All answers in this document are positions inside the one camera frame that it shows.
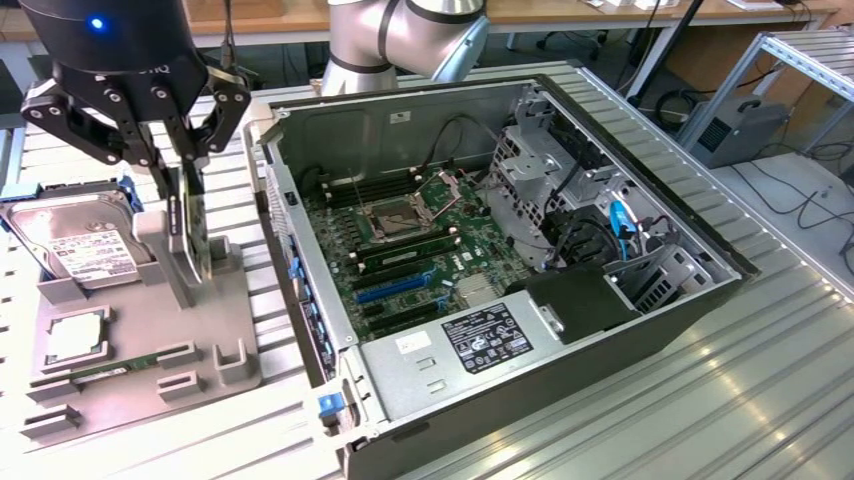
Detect grey unit with handle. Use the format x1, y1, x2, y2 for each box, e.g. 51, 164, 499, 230
693, 94, 790, 170

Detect CPU socket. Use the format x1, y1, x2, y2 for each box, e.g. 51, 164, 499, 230
358, 198, 433, 244

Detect aluminium profile frame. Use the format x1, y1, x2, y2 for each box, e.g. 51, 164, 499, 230
677, 28, 854, 156

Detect long black expansion slot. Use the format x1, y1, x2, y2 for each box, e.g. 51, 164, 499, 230
365, 301, 443, 335

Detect blue flat wire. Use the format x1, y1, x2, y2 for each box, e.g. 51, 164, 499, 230
606, 198, 637, 262

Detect metal socket cover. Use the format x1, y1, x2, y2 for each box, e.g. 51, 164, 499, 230
411, 168, 463, 222

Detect silver chipset heatsink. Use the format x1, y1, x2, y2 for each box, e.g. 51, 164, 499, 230
454, 276, 501, 307

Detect black coiled cable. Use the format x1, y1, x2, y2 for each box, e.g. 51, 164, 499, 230
656, 88, 697, 127

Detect silver power supply unit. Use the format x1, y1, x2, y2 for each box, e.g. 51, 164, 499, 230
343, 288, 570, 426

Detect silver CPU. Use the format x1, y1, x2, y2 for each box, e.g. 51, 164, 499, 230
44, 313, 110, 365

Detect silver metal disk bay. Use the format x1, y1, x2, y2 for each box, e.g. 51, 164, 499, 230
489, 83, 646, 211

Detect white boxes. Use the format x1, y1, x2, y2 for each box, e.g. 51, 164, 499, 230
586, 0, 682, 11

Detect blue expansion slot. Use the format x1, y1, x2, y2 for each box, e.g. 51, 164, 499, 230
355, 276, 430, 305

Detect green motherboard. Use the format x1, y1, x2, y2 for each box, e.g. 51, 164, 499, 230
303, 167, 536, 341

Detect green RAM stick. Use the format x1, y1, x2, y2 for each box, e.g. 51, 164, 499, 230
358, 241, 465, 275
30, 349, 166, 390

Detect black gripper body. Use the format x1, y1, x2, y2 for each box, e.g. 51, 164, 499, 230
18, 0, 214, 124

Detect black plastic duct box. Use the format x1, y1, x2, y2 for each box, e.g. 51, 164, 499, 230
505, 263, 640, 346

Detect black looped wire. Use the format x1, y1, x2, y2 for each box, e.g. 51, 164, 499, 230
425, 114, 501, 172

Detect silver hard disk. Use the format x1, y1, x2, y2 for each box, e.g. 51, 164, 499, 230
2, 192, 145, 292

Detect graphics card with fan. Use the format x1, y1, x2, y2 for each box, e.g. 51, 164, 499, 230
162, 164, 215, 287

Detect brown cardboard box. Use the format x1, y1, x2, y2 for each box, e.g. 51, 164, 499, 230
185, 0, 286, 24

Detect black open PC case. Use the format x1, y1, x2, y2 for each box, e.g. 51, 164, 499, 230
238, 73, 762, 480

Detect black slanted pole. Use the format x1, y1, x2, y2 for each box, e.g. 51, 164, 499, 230
626, 0, 708, 99

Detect grey parts rack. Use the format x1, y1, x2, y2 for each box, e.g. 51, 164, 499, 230
16, 209, 266, 454

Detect wooden top desk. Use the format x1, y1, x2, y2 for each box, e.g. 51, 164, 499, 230
0, 0, 844, 114

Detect perforated metal disk bay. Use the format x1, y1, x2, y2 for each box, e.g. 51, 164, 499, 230
604, 244, 709, 314

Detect blue disk carrier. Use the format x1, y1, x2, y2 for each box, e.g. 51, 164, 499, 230
0, 168, 147, 236

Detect black office chair base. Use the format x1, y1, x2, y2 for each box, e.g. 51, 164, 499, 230
506, 28, 610, 64

